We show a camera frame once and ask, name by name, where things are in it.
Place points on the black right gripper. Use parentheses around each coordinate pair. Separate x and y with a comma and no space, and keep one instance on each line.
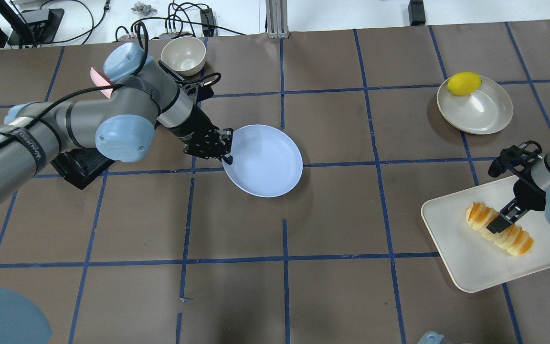
(529,193)

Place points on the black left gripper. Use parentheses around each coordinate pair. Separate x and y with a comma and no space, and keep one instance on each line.
(193,129)

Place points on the spiral orange bread roll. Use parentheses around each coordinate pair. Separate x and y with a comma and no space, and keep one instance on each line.
(514,240)

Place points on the light blue plate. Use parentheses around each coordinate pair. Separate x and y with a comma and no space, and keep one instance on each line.
(266,162)

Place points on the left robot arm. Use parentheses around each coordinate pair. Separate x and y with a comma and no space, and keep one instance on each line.
(117,119)

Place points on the pink plate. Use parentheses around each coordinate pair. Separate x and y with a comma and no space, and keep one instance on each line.
(100,80)

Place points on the black plate rack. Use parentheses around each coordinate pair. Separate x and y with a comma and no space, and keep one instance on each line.
(80,167)

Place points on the white rectangular tray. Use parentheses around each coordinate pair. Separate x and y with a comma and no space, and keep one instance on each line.
(473,262)

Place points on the small cream bowl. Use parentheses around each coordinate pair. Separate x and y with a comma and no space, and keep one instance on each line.
(185,55)

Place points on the shallow cream bowl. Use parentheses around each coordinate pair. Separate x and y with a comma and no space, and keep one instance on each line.
(486,110)

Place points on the black power adapter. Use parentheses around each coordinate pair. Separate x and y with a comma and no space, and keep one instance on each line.
(207,22)

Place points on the yellow lemon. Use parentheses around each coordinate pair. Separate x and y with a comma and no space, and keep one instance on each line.
(464,83)

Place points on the black monitor stand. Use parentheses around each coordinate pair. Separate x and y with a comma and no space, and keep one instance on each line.
(28,28)

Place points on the black box on floor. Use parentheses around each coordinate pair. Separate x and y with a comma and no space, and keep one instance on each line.
(416,12)

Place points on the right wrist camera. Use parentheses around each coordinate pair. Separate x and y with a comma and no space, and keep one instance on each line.
(517,159)

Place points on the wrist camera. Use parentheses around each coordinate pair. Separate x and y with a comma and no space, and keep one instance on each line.
(517,159)
(201,88)

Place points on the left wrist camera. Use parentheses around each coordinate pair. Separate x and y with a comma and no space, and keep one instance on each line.
(201,88)

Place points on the aluminium frame post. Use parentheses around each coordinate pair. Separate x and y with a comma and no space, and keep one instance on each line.
(277,19)

